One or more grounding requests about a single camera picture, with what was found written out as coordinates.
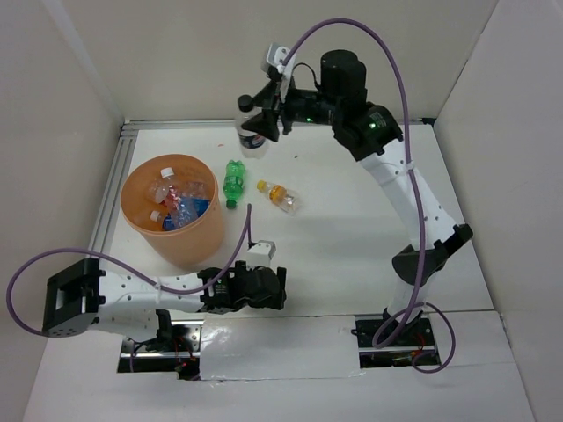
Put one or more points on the clear white cap bottle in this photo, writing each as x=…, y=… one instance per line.
x=160, y=187

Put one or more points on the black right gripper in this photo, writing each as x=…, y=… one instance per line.
x=264, y=123

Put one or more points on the white taped cover plate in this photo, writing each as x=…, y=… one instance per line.
x=279, y=348

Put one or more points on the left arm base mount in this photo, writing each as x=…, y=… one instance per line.
x=174, y=348

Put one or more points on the blue label blue cap bottle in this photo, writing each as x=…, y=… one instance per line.
x=166, y=222

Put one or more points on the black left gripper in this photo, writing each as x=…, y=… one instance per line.
x=275, y=301

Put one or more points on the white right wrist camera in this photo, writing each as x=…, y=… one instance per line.
x=282, y=60

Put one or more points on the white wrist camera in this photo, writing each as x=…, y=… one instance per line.
x=282, y=60
x=260, y=254

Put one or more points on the red label red cap bottle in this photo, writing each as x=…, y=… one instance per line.
x=173, y=198

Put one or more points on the pepsi bottle black cap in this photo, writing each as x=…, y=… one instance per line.
x=252, y=144

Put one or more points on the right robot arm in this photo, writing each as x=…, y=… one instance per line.
x=377, y=142

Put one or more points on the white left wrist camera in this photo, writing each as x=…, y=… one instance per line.
x=260, y=254

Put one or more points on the yellow cap orange label bottle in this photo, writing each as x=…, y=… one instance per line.
x=283, y=198

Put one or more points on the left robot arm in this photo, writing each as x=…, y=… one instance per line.
x=84, y=297

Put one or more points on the orange plastic bin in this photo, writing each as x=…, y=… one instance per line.
x=183, y=247

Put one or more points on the green plastic bottle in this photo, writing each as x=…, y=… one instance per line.
x=233, y=183

